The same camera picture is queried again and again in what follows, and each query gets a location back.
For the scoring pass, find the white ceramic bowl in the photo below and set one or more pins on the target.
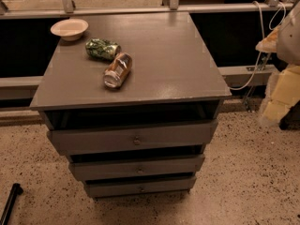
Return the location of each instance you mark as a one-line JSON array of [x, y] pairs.
[[70, 29]]

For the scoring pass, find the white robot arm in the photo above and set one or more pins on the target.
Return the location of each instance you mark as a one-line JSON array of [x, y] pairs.
[[288, 45]]

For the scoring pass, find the grey metal railing frame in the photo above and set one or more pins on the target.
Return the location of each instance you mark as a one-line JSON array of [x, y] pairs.
[[125, 8]]

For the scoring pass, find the green soda can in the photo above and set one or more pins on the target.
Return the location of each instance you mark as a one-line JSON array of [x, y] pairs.
[[102, 48]]

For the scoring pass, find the grey drawer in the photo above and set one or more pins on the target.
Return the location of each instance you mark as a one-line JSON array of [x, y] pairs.
[[136, 167], [101, 140], [140, 187]]

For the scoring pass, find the grey top drawer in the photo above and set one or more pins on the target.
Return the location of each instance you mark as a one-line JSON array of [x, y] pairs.
[[101, 140]]

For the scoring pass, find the black bar on floor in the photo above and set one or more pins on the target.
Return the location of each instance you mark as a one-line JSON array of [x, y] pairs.
[[16, 190]]

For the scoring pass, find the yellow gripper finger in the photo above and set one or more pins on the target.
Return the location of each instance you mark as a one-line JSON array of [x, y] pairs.
[[269, 43], [281, 94]]

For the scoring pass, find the orange soda can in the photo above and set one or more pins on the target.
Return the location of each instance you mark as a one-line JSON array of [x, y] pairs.
[[116, 73]]

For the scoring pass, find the grey wooden drawer cabinet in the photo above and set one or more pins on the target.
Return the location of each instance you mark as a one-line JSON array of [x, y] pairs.
[[131, 114]]

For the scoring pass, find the grey bottom drawer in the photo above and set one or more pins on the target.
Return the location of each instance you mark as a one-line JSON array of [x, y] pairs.
[[140, 187]]

